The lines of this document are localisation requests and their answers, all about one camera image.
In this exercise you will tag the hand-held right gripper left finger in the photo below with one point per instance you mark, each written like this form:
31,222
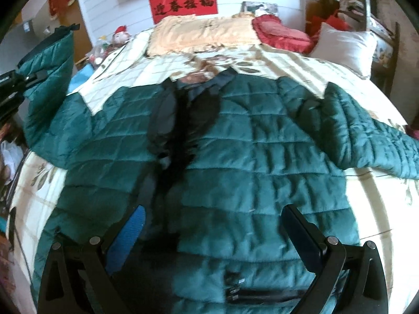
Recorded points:
131,232

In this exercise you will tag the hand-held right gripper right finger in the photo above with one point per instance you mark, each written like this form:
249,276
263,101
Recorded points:
301,235

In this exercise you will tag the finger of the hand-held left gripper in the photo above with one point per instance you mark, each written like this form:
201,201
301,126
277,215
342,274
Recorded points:
34,77

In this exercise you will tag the green quilted jacket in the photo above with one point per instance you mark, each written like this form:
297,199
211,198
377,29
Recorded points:
245,157

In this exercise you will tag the red clothes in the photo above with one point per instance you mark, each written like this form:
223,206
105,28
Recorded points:
330,23

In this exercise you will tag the wooden door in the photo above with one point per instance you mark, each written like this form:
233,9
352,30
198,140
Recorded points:
78,36

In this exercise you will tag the stuffed toy with red hat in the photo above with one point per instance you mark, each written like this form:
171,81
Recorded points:
120,36

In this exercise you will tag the floral checked bed quilt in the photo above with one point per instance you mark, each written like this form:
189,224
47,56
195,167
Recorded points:
294,65

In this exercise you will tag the beige frilled pillow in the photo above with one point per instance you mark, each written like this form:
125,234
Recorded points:
203,34

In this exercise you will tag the white pillow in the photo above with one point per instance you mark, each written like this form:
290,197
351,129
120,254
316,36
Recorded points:
347,47

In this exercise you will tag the red frilled pillow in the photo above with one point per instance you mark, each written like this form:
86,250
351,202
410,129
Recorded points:
281,34

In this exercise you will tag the framed photo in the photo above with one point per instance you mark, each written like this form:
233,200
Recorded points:
258,8

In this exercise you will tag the red wall banner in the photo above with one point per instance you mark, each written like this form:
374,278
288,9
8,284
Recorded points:
183,5

